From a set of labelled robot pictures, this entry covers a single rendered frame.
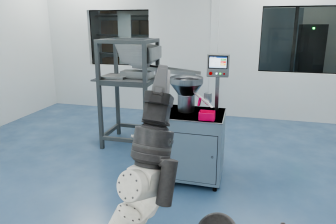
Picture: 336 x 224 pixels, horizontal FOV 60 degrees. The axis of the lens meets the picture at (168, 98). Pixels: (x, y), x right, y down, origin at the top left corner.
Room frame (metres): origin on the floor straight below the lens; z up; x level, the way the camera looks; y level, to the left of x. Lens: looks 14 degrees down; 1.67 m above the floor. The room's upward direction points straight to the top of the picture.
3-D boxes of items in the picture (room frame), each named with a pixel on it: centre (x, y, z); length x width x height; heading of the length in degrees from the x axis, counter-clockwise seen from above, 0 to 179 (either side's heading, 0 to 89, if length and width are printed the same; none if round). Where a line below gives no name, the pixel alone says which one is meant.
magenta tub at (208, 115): (2.77, -0.39, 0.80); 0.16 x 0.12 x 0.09; 76
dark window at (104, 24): (5.96, 0.97, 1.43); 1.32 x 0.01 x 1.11; 76
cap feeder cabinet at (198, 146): (3.00, -0.29, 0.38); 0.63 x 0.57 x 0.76; 76
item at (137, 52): (3.70, 0.31, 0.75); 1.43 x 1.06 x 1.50; 76
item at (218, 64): (3.08, -0.53, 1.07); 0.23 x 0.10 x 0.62; 76
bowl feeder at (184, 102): (3.06, -0.26, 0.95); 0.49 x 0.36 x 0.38; 76
